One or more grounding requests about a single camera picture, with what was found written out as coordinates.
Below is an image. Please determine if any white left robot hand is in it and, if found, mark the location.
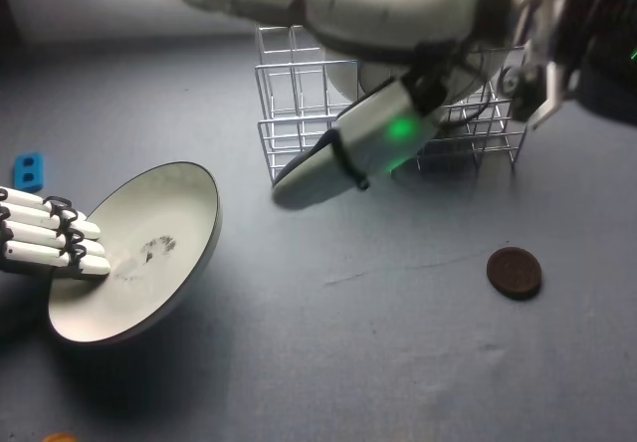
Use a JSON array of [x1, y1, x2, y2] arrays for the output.
[[0, 187, 111, 280]]

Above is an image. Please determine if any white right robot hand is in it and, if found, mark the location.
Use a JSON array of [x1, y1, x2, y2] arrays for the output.
[[173, 0, 519, 209]]

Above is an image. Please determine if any white plate with pale underside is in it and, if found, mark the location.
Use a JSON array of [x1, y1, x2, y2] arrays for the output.
[[323, 46, 510, 114]]

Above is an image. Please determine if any white plate with black rim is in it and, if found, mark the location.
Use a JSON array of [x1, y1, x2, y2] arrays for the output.
[[47, 161, 224, 347]]

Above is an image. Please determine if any blue plastic block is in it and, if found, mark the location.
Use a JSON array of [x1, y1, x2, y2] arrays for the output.
[[13, 152, 47, 192]]

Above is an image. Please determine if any brown round coaster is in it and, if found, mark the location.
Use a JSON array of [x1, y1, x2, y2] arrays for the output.
[[486, 246, 543, 302]]

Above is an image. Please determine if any silver wire rack shelf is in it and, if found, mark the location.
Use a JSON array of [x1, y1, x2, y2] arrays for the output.
[[254, 23, 530, 184]]

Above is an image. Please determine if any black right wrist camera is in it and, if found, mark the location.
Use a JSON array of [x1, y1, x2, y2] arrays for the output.
[[502, 61, 568, 129]]

